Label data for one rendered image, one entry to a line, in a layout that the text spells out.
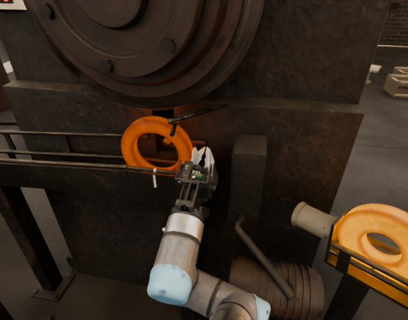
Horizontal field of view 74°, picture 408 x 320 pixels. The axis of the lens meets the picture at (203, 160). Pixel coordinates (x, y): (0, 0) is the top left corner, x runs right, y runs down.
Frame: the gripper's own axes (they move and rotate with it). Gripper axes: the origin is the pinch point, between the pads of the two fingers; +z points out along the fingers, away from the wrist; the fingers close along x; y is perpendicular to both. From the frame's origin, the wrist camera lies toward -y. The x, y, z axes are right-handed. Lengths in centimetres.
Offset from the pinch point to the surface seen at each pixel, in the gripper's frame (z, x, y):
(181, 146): -2.3, 5.3, 4.3
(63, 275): -21, 66, -71
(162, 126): -0.8, 9.6, 9.0
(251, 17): 4.9, -9.0, 31.8
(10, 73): 215, 314, -139
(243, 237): -16.0, -11.9, -11.0
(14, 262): -20, 93, -72
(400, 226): -18.3, -37.6, 8.3
